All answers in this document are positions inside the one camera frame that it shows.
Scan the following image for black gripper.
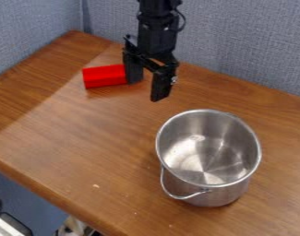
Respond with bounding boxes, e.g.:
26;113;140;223
123;12;182;102

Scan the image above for red rectangular block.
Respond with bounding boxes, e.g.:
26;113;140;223
83;65;128;89

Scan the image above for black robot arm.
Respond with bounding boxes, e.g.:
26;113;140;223
123;0;187;102

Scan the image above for stainless steel pot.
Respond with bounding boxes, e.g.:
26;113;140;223
156;109;262;207

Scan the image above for white object under table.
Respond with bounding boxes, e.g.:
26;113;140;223
54;216;103;236

